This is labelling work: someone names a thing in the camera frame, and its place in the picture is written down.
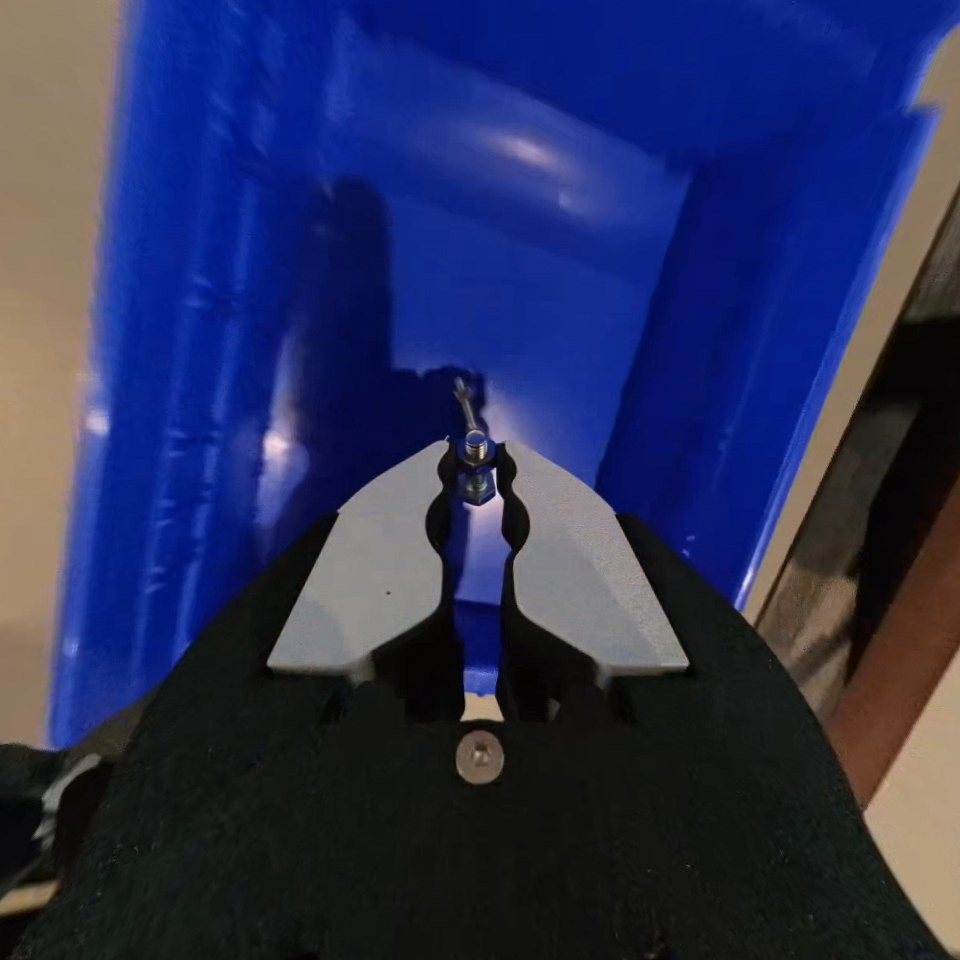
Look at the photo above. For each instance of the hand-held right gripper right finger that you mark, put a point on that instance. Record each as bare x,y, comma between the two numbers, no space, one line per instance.
585,585

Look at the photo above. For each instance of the small metal screw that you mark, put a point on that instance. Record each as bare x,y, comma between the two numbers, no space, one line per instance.
466,405

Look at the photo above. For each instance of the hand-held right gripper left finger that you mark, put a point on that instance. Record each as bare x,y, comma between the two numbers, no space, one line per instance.
360,585

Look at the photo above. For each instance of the blue plastic bin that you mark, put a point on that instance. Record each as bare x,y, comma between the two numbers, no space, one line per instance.
525,262

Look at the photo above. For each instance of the silver hex bolt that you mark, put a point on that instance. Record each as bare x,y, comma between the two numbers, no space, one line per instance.
475,448

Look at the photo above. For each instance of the silver hex nut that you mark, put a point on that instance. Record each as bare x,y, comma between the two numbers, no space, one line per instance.
475,465

